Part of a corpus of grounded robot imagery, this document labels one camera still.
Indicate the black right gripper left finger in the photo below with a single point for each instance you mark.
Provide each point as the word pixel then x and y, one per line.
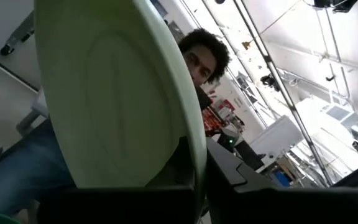
pixel 166 202

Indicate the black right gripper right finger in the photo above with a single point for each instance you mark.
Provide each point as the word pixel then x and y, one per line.
pixel 235 193

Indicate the pale green plate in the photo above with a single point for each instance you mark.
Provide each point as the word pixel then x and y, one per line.
pixel 104 93

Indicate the black monitor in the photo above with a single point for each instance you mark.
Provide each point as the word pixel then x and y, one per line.
pixel 250 155

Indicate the white box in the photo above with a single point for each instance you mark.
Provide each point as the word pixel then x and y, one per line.
pixel 278 137

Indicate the red boxes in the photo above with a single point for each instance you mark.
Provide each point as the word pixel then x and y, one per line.
pixel 210 121

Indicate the grey metal pole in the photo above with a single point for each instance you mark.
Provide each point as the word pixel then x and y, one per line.
pixel 283 90

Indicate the person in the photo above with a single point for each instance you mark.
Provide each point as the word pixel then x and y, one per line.
pixel 205 56

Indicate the black pole-mounted camera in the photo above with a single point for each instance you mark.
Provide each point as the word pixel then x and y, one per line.
pixel 267 80

